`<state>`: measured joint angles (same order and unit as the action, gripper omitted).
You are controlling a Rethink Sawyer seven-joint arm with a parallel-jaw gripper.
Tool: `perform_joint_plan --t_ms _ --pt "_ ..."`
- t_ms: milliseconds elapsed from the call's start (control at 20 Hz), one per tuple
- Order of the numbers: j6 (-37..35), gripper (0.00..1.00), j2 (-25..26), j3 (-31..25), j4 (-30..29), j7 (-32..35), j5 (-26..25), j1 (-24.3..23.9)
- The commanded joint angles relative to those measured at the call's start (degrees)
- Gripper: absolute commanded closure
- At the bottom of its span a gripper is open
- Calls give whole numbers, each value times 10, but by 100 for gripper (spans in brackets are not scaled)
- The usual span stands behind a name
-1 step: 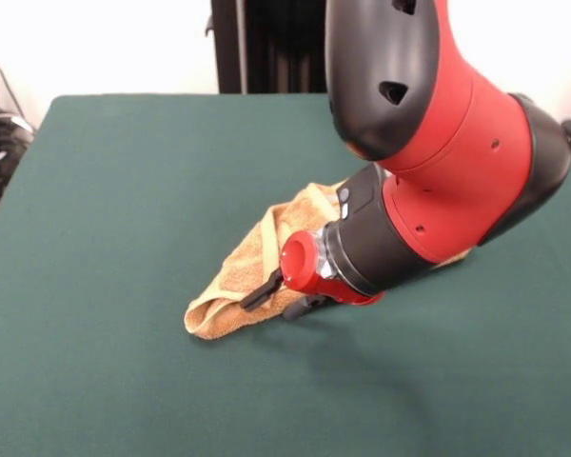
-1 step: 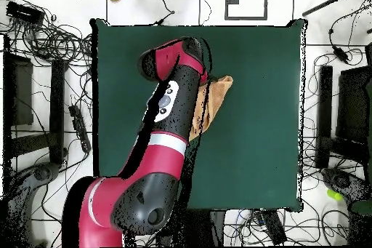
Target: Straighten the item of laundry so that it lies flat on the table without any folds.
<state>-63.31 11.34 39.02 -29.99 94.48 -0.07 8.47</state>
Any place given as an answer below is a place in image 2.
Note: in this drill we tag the tan terry towel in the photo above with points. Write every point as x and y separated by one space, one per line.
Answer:
218 93

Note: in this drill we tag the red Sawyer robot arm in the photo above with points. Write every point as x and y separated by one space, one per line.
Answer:
164 160

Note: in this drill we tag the dark green table cloth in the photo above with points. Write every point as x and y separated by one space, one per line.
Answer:
255 114

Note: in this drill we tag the wide black power strip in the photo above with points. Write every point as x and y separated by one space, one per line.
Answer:
273 227

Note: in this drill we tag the grey tripod base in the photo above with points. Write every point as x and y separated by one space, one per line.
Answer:
343 182
40 173

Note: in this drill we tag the black hub box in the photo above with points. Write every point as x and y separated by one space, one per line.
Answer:
24 13

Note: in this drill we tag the black frame stand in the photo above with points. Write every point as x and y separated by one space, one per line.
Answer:
353 108
56 108

